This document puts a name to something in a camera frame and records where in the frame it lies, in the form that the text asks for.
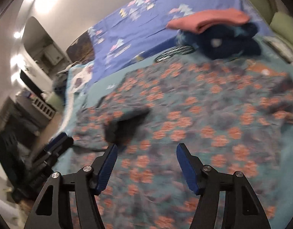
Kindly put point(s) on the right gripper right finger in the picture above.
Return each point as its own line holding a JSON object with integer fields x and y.
{"x": 242, "y": 207}

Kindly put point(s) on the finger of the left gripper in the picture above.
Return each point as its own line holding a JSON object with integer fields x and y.
{"x": 59, "y": 144}

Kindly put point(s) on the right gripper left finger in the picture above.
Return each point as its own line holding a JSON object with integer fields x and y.
{"x": 52, "y": 207}

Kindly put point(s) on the floral teal orange garment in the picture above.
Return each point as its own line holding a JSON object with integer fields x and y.
{"x": 189, "y": 133}

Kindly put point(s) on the pile of dark clothes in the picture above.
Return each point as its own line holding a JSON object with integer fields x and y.
{"x": 59, "y": 83}

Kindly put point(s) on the black tv cabinet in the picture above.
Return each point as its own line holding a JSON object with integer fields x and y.
{"x": 33, "y": 113}

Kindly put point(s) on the teal cartoon bedspread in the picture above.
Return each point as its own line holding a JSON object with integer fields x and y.
{"x": 101, "y": 93}

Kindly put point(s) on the dark patterned pillow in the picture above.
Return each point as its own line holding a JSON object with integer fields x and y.
{"x": 81, "y": 50}

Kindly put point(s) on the blue tree print sheet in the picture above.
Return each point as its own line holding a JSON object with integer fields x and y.
{"x": 138, "y": 29}

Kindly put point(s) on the folded navy star garment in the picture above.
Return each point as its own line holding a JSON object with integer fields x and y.
{"x": 223, "y": 41}

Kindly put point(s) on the folded pink garment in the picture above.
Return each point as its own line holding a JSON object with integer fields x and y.
{"x": 200, "y": 21}

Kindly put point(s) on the green pillow near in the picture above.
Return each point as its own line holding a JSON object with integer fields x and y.
{"x": 282, "y": 24}

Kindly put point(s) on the green pillow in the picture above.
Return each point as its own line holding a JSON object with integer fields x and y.
{"x": 282, "y": 24}
{"x": 264, "y": 8}

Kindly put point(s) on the green pillow far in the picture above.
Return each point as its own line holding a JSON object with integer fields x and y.
{"x": 264, "y": 8}

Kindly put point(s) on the black wall television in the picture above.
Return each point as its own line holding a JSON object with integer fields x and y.
{"x": 30, "y": 84}

